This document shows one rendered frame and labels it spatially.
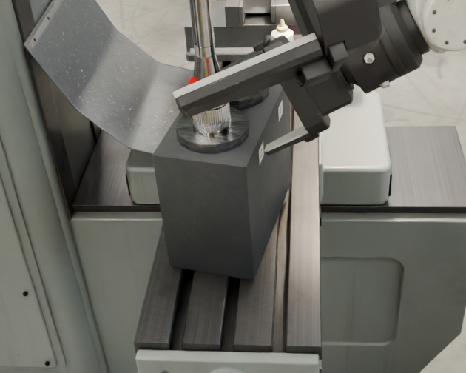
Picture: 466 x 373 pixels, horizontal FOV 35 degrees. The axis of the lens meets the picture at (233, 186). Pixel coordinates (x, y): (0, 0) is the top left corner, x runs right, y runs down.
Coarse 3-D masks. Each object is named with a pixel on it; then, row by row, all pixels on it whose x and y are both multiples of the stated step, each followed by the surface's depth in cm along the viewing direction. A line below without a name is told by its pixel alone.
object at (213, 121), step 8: (224, 104) 88; (208, 112) 87; (216, 112) 87; (224, 112) 88; (192, 120) 90; (200, 120) 88; (208, 120) 88; (216, 120) 88; (224, 120) 89; (200, 128) 89; (208, 128) 89; (216, 128) 89; (224, 128) 89
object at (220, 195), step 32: (256, 96) 96; (192, 128) 91; (256, 128) 92; (288, 128) 106; (160, 160) 89; (192, 160) 88; (224, 160) 87; (256, 160) 90; (288, 160) 109; (160, 192) 92; (192, 192) 91; (224, 192) 89; (256, 192) 92; (192, 224) 94; (224, 224) 92; (256, 224) 94; (192, 256) 98; (224, 256) 96; (256, 256) 97
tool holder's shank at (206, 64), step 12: (192, 0) 80; (204, 0) 80; (192, 12) 82; (204, 12) 81; (192, 24) 82; (204, 24) 82; (204, 36) 83; (204, 48) 83; (204, 60) 84; (216, 60) 85; (204, 72) 85; (216, 72) 86
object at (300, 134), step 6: (294, 132) 89; (300, 132) 88; (306, 132) 87; (282, 138) 90; (288, 138) 89; (294, 138) 88; (300, 138) 88; (306, 138) 88; (312, 138) 88; (270, 144) 91; (276, 144) 89; (282, 144) 89; (288, 144) 89; (264, 150) 90; (270, 150) 90; (276, 150) 89
